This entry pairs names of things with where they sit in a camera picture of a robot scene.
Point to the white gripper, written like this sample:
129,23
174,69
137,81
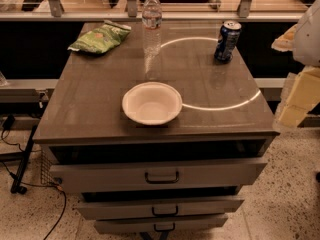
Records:
309,39

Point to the blue pepsi can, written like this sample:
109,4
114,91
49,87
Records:
228,38

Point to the white paper bowl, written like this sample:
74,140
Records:
152,103

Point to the top grey drawer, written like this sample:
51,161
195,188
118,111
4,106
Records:
157,175

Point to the grey drawer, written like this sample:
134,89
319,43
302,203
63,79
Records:
157,175
156,208
159,224

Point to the grey drawer cabinet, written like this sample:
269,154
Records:
161,151

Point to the clear plastic water bottle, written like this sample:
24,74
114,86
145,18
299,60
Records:
151,22

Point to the green chip bag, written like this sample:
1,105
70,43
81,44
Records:
101,39

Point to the bottom grey drawer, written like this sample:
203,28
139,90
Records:
159,224

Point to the middle grey drawer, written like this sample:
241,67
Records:
156,208

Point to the black bar on floor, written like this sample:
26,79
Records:
17,180

